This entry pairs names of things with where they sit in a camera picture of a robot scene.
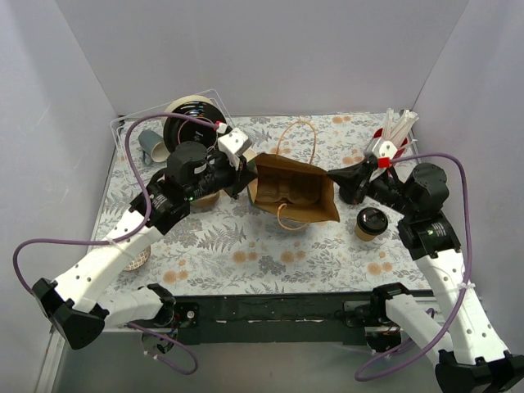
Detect single paper cup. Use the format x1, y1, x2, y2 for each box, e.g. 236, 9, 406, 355
355, 207, 389, 242

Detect green paper bag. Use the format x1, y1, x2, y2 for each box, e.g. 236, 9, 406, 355
247, 120, 340, 231

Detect cardboard cup carrier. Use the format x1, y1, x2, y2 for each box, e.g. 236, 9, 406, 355
191, 192, 220, 209
255, 172, 323, 206

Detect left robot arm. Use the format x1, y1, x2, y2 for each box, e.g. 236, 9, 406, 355
32, 142, 256, 350

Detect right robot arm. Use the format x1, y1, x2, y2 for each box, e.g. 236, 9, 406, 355
327, 160, 523, 392

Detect stack of black lids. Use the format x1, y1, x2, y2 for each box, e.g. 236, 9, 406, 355
339, 187, 361, 205

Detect stack of paper cups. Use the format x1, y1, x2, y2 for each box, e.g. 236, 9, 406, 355
242, 148, 257, 162

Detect red cup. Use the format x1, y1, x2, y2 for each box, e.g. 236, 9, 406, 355
373, 128, 409, 159

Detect white wrapped straws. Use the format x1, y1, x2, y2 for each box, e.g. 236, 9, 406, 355
382, 108, 419, 148

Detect black plate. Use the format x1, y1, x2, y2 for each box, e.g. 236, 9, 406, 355
162, 95, 226, 152

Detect floral table mat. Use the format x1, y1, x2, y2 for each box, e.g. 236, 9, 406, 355
106, 113, 428, 296

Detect grey mug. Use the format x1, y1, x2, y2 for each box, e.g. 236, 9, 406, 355
138, 129, 169, 166

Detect patterned round coaster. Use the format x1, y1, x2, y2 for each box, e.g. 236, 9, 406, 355
124, 246, 151, 272

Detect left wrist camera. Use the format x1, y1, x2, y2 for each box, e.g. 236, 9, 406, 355
215, 121, 252, 171

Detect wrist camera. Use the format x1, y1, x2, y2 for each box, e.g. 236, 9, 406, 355
364, 137, 398, 182
215, 121, 252, 171

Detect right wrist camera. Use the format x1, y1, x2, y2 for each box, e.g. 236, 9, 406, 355
364, 137, 398, 182

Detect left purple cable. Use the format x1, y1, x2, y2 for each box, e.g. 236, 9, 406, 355
11, 114, 226, 374

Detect purple cable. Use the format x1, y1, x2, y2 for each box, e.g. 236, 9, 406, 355
354, 152, 470, 382
11, 114, 226, 374

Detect white wire dish rack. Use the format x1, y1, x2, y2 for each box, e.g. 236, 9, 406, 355
109, 88, 237, 181

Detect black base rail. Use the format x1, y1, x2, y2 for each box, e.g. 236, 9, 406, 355
126, 292, 422, 347

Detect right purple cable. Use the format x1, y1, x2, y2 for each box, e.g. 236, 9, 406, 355
354, 152, 470, 382

